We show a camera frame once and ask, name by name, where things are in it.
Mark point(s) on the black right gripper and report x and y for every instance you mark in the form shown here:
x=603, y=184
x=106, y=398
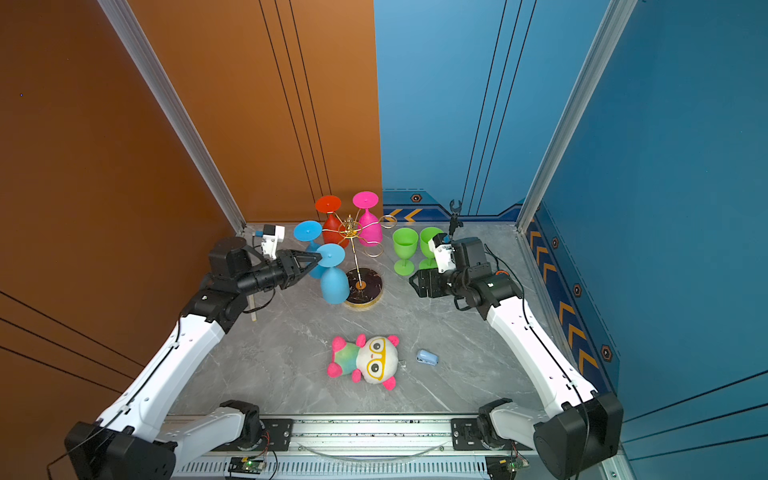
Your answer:
x=421, y=289

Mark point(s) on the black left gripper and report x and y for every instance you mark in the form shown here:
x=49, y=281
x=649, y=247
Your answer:
x=286, y=260

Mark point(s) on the green wine glass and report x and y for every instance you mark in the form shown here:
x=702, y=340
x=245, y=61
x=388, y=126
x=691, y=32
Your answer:
x=426, y=237
x=405, y=244

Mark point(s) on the blue wine glass front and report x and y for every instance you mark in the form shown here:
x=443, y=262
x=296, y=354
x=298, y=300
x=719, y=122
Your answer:
x=334, y=283

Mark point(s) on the blue wine glass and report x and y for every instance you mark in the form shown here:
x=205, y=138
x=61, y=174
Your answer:
x=309, y=231
x=334, y=283

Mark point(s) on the green wine glass front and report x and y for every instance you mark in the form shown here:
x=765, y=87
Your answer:
x=405, y=244

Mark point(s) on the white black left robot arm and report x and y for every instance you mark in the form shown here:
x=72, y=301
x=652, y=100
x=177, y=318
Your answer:
x=126, y=442

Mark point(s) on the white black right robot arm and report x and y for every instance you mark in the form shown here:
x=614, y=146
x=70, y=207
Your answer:
x=578, y=427

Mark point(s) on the blue wine glass left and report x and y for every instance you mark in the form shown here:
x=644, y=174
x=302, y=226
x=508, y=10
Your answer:
x=309, y=231

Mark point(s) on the red wine glass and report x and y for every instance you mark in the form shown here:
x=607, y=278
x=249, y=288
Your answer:
x=333, y=229

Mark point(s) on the magenta wine glass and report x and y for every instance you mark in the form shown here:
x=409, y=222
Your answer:
x=370, y=232

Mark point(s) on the wooden stick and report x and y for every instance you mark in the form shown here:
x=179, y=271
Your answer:
x=252, y=305

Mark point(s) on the black round-base stand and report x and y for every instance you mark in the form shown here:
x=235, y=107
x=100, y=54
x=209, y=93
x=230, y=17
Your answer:
x=455, y=221

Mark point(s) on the small light blue stapler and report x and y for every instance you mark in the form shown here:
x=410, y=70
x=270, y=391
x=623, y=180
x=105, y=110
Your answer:
x=427, y=358

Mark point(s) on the colourful plush toy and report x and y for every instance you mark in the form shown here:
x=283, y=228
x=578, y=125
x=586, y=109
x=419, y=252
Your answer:
x=374, y=360

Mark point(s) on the circuit board right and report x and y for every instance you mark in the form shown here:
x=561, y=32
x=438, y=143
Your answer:
x=504, y=468

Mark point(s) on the green circuit board left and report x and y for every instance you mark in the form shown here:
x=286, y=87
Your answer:
x=249, y=465

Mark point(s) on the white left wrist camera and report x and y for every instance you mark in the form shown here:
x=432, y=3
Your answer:
x=270, y=237

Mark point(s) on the aluminium front rail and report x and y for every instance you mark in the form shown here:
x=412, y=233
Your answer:
x=357, y=446

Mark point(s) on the aluminium corner post left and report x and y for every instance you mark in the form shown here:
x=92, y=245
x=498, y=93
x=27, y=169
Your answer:
x=129, y=31

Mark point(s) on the aluminium corner post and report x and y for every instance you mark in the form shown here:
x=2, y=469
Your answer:
x=608, y=34
x=129, y=31

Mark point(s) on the aluminium corner post right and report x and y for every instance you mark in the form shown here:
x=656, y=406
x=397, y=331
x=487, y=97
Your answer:
x=608, y=34

